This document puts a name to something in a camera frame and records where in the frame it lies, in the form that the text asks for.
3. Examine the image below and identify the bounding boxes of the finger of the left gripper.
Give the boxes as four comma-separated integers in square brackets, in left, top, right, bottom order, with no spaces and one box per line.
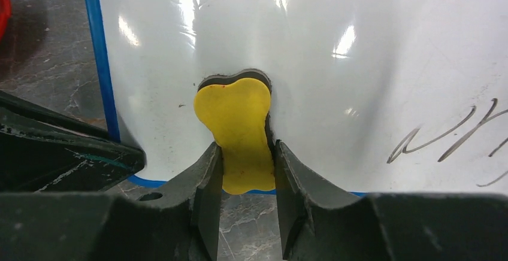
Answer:
[1,92,146,192]

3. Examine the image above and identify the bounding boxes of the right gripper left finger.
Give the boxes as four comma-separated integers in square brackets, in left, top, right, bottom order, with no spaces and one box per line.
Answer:
[1,143,223,260]

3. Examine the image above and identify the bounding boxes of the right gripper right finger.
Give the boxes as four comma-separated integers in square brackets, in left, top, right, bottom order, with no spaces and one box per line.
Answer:
[274,141,507,260]

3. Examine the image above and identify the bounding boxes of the yellow bone shaped eraser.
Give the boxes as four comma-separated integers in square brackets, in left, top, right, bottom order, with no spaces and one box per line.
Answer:
[193,68,276,195]

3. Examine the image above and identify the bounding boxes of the blue framed whiteboard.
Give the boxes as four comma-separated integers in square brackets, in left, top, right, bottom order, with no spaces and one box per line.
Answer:
[85,0,507,194]

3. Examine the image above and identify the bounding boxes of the white red toy block stack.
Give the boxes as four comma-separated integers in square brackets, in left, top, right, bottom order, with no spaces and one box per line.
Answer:
[0,0,12,39]

